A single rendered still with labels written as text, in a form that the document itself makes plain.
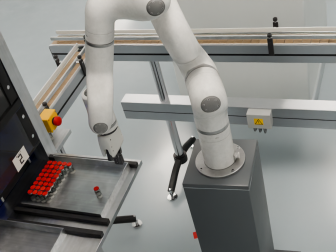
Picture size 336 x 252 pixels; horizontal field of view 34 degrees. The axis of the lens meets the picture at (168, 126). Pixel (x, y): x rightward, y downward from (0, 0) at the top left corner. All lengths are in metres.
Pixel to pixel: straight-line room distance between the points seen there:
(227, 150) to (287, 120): 0.86
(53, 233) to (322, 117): 1.42
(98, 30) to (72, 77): 1.02
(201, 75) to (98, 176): 0.62
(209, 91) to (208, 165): 0.40
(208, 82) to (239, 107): 1.06
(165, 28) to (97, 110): 0.33
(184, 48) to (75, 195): 0.75
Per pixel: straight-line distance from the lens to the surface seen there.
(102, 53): 1.73
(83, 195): 2.14
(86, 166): 2.25
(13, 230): 2.15
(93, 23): 1.69
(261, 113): 2.79
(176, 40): 1.73
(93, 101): 1.77
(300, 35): 2.54
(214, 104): 1.79
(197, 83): 1.81
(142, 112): 3.08
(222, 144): 2.00
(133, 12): 1.63
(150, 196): 3.28
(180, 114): 2.99
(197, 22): 3.34
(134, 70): 4.34
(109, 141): 1.93
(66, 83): 2.67
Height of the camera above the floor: 2.32
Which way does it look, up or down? 39 degrees down
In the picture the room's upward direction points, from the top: 16 degrees counter-clockwise
